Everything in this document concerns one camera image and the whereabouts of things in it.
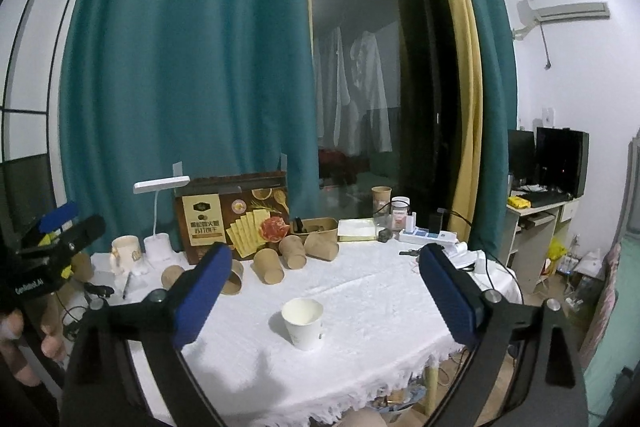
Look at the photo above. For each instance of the white air conditioner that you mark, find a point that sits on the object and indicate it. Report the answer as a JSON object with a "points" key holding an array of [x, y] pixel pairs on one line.
{"points": [[570, 12]]}

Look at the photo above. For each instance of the brown cracker box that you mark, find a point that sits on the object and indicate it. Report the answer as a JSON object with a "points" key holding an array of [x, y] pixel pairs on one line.
{"points": [[232, 217]]}

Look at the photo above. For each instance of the yellow packet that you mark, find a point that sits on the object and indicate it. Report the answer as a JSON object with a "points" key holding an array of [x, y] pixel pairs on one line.
{"points": [[518, 203]]}

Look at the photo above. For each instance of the person's left hand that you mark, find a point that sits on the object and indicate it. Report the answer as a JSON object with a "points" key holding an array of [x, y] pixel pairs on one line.
{"points": [[50, 332]]}

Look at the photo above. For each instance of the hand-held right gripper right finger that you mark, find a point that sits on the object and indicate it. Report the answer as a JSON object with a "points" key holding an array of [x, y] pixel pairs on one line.
{"points": [[445, 297]]}

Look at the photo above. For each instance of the black keyboard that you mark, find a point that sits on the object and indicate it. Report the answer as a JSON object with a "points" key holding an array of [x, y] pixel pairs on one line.
{"points": [[545, 197]]}

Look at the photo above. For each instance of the large black monitor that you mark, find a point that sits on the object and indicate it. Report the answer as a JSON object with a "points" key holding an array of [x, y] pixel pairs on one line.
{"points": [[562, 162]]}

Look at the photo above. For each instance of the yellow plastic bag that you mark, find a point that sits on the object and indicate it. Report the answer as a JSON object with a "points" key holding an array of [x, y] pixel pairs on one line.
{"points": [[557, 252]]}

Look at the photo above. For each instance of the narrow teal curtain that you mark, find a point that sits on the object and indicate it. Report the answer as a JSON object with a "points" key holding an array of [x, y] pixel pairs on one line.
{"points": [[495, 107]]}

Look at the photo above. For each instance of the black framed sliding door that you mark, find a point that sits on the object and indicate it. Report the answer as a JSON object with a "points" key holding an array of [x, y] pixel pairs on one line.
{"points": [[30, 187]]}

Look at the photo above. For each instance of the white printed mug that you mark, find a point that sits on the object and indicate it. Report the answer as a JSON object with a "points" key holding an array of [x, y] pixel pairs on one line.
{"points": [[125, 252]]}

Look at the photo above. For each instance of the dark stone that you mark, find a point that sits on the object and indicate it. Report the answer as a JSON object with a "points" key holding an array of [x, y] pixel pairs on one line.
{"points": [[384, 235]]}

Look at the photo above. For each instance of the patterned cloth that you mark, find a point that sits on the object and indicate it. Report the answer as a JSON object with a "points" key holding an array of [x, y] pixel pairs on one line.
{"points": [[607, 297]]}

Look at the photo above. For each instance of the white tablecloth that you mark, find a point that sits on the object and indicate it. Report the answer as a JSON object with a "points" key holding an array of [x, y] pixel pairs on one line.
{"points": [[350, 307]]}

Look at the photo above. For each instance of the white paper cup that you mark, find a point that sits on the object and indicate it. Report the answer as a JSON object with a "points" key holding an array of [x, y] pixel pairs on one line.
{"points": [[302, 324]]}

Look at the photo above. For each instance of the brown paper tray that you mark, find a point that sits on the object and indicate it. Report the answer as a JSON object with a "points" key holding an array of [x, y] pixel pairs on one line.
{"points": [[317, 224]]}

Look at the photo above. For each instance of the white desk lamp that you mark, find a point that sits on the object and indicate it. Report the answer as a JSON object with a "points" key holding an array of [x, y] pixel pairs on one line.
{"points": [[160, 217]]}

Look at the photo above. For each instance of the white computer desk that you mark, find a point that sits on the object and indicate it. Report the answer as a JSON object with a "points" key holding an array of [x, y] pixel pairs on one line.
{"points": [[535, 232]]}

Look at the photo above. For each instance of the wide teal curtain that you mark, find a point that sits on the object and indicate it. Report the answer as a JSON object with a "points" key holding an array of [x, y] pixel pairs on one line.
{"points": [[175, 57]]}

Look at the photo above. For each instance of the small black monitor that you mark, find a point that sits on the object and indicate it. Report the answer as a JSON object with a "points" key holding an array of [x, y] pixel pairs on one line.
{"points": [[520, 157]]}

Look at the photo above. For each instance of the wooden table leg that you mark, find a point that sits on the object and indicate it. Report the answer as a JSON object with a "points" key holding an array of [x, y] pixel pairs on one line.
{"points": [[431, 387]]}

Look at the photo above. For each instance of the white lidded jar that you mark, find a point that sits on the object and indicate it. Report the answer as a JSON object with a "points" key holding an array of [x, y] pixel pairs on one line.
{"points": [[400, 212]]}

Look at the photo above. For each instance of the white power strip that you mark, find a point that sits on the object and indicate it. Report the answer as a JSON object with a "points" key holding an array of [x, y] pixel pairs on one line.
{"points": [[425, 236]]}

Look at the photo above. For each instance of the white tube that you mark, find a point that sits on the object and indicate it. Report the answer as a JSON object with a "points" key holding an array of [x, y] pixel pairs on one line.
{"points": [[457, 249]]}

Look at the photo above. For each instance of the white hanging garment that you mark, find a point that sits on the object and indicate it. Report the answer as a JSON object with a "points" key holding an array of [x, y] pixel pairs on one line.
{"points": [[332, 92], [370, 92]]}

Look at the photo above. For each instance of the wide brown paper cup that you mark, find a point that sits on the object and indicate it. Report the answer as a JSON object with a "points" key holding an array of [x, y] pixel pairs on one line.
{"points": [[322, 244]]}

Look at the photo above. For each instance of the yellow curtain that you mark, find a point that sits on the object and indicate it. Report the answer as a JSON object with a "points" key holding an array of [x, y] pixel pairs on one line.
{"points": [[465, 82]]}

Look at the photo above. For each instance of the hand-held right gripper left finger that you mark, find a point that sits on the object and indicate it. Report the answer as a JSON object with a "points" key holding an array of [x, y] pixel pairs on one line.
{"points": [[200, 297]]}

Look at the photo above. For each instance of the small white bottle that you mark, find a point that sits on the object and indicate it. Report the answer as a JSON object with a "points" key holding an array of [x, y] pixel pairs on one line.
{"points": [[409, 223]]}

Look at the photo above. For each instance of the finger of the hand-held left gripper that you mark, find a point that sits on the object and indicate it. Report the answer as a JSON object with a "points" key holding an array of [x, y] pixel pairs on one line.
{"points": [[57, 215], [82, 229]]}

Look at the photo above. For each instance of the clear glass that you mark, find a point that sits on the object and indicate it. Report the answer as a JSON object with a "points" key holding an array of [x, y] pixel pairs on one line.
{"points": [[382, 221]]}

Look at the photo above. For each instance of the black pen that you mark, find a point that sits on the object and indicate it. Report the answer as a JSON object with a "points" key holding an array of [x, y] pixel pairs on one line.
{"points": [[126, 284]]}

